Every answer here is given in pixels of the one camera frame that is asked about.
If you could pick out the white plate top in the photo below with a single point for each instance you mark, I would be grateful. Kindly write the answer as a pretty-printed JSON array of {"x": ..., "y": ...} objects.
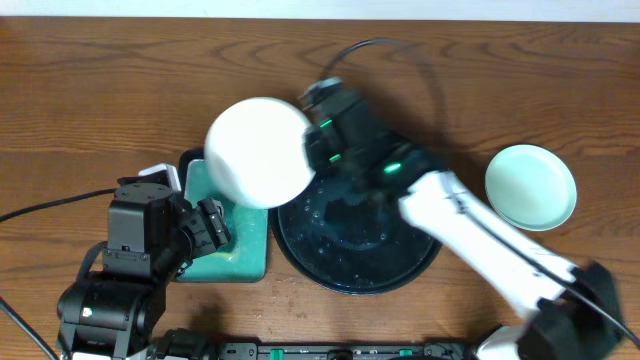
[{"x": 254, "y": 152}]

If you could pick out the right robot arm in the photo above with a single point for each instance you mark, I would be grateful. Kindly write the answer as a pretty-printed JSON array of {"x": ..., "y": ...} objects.
[{"x": 568, "y": 312}]

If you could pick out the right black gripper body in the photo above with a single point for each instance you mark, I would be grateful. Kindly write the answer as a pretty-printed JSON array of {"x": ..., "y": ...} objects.
[{"x": 314, "y": 148}]

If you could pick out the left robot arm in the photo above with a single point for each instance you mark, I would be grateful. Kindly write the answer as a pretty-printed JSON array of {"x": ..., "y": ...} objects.
[{"x": 154, "y": 234}]

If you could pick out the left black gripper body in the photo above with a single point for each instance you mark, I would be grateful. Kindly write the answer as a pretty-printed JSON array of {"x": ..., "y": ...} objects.
[{"x": 211, "y": 226}]

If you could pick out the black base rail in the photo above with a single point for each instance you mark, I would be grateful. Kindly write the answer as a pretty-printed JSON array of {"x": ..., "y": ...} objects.
[{"x": 186, "y": 344}]

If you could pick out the green rectangular water tray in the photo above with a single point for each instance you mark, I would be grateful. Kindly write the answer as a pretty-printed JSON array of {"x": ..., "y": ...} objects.
[{"x": 244, "y": 258}]

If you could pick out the black round tray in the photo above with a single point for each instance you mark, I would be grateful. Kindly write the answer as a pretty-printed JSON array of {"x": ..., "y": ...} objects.
[{"x": 344, "y": 231}]

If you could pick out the pale green plate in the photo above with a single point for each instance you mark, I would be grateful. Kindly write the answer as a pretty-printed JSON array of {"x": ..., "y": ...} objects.
[{"x": 531, "y": 187}]

